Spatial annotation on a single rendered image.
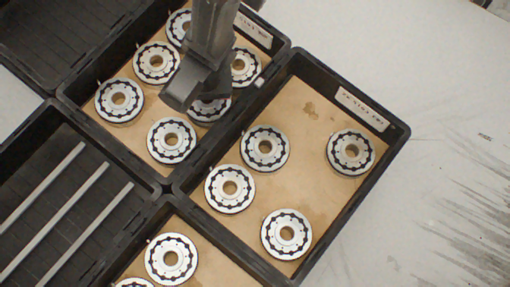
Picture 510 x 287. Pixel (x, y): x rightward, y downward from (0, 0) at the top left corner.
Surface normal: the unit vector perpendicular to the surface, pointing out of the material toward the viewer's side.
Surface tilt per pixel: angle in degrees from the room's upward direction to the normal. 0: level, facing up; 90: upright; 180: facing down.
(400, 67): 0
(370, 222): 0
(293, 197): 0
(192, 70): 11
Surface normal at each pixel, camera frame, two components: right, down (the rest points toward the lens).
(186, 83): 0.17, -0.11
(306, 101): 0.06, -0.30
